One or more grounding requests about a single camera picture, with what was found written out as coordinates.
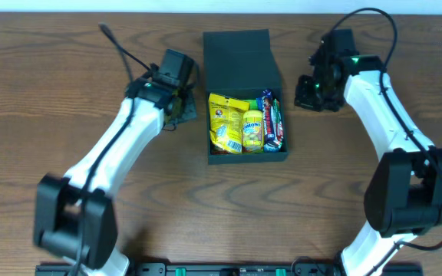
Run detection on red green KitKat bar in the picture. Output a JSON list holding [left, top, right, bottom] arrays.
[[273, 99, 284, 149]]

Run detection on purple Dairy Milk bar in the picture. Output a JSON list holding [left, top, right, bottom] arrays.
[[260, 89, 275, 143]]

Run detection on yellow Hacks candy bag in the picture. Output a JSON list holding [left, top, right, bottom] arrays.
[[208, 94, 249, 154]]

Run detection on dark green box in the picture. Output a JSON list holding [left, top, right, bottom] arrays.
[[202, 28, 289, 166]]

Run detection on blue Oreo cookie pack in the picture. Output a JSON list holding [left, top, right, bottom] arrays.
[[263, 107, 280, 153]]

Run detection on yellow Mentos bottle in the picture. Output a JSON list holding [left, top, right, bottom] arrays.
[[242, 110, 264, 153]]

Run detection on Haribo gummy candy bag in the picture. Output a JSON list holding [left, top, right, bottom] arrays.
[[245, 99, 261, 111]]

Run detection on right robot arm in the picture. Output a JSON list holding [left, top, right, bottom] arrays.
[[295, 29, 442, 275]]

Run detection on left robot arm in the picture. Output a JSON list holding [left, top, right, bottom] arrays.
[[33, 49, 199, 275]]

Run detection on left black cable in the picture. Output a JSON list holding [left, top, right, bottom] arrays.
[[67, 21, 157, 276]]

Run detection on black cable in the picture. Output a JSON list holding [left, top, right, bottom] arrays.
[[67, 21, 157, 276], [330, 7, 442, 252]]

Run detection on right black cable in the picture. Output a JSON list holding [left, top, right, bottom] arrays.
[[330, 7, 442, 252]]

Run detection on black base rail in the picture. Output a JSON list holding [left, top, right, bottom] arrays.
[[35, 262, 424, 276]]

